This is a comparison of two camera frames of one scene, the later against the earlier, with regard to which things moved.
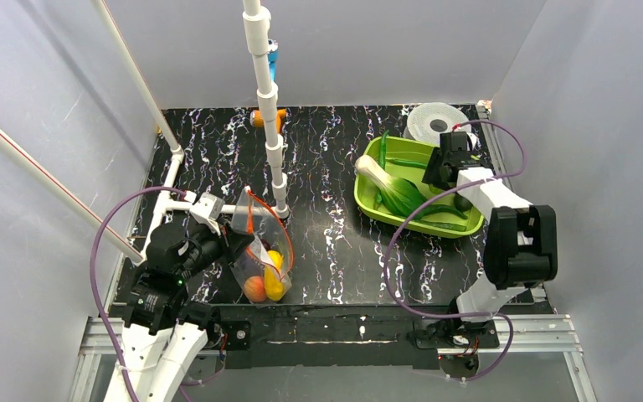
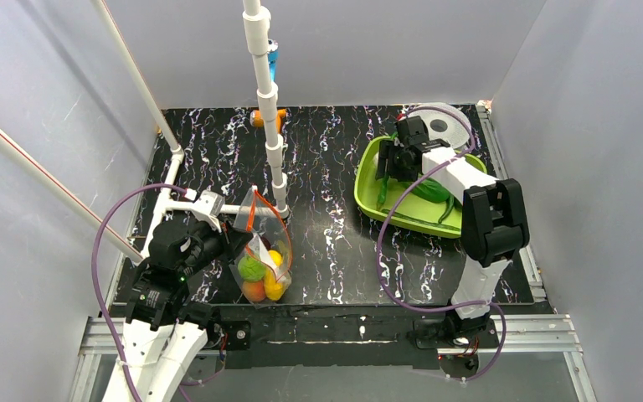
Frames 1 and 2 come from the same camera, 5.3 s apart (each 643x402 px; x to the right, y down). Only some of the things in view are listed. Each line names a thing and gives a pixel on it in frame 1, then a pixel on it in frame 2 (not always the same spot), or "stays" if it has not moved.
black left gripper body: (233, 244) stays
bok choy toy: (398, 194) -> (430, 190)
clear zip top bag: (264, 269) stays
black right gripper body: (440, 171) -> (398, 164)
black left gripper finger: (235, 242) stays
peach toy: (254, 289) stays
